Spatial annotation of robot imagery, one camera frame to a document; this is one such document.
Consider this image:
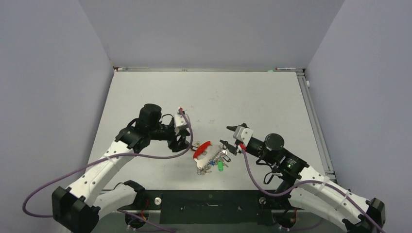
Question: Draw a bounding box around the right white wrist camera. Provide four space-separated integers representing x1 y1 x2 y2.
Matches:
233 126 254 146

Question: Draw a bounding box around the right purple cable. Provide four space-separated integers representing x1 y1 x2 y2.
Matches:
240 144 387 233

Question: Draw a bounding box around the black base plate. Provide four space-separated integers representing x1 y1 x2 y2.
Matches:
121 190 297 226

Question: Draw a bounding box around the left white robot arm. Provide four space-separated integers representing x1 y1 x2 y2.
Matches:
52 103 193 233

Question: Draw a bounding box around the purple cable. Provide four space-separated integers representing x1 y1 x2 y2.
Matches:
21 107 194 218
240 144 387 233

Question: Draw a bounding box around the red handled metal key holder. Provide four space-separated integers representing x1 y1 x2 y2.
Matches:
193 141 223 169

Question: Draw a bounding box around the green tag key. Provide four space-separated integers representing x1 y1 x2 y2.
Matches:
218 161 225 171

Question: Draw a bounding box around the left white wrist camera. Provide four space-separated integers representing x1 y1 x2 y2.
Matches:
173 113 190 133

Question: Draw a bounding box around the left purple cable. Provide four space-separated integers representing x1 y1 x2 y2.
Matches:
21 107 194 218

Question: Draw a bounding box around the aluminium frame rail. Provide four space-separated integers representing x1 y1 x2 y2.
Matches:
296 69 337 182

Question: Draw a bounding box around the black tag key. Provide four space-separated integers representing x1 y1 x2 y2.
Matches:
223 154 231 163

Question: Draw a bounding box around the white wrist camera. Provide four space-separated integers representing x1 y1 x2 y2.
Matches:
173 113 190 133
233 126 254 146

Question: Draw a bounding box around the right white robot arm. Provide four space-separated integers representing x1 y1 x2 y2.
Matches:
222 123 386 233

